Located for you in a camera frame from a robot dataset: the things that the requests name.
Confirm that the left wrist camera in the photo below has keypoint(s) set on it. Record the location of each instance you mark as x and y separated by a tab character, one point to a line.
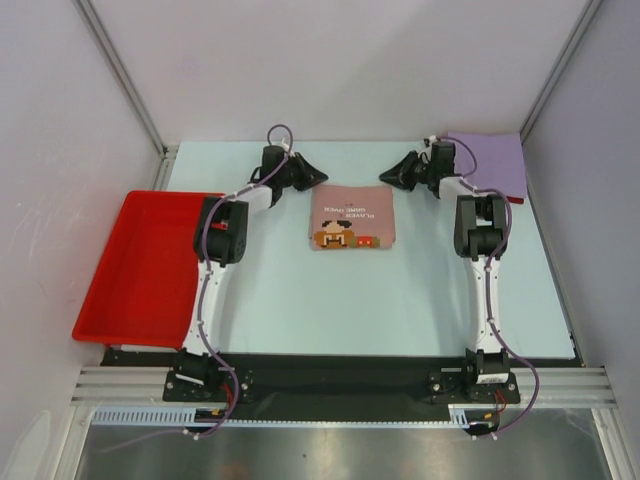
276	168

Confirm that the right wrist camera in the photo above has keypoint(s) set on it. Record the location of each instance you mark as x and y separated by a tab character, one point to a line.
439	156

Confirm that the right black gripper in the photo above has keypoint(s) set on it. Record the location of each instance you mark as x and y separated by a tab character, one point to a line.
414	171

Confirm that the folded lilac t shirt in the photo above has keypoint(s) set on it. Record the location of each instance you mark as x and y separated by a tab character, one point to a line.
491	161

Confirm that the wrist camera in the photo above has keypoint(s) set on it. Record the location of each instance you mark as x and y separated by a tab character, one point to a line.
276	168
439	156

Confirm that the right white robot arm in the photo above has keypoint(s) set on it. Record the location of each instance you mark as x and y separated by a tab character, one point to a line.
482	226

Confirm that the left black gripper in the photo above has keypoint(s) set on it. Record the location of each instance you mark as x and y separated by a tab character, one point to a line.
309	176

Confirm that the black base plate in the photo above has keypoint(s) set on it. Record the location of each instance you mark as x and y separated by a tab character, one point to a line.
344	388

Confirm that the pink t shirt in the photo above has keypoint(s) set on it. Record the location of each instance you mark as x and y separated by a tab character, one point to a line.
352	218

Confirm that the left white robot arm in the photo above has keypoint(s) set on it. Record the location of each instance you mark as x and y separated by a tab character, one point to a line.
220	242

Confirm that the aluminium frame rail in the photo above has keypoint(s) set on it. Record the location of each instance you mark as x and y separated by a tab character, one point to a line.
587	388

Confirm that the red plastic bin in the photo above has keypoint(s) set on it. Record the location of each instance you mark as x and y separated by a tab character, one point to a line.
144	286

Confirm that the white cable duct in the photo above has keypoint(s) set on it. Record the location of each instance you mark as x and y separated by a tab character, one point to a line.
202	417

